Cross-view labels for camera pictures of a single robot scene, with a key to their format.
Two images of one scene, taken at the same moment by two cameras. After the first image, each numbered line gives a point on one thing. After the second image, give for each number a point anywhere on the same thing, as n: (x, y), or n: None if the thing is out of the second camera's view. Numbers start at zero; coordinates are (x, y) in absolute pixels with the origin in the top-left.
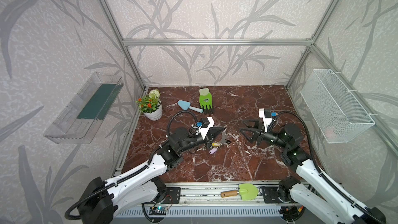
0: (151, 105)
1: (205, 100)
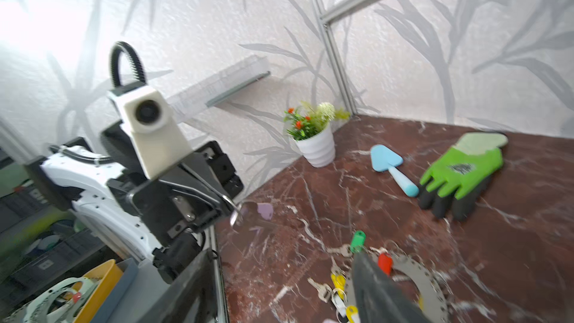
0: (319, 149)
1: (453, 182)
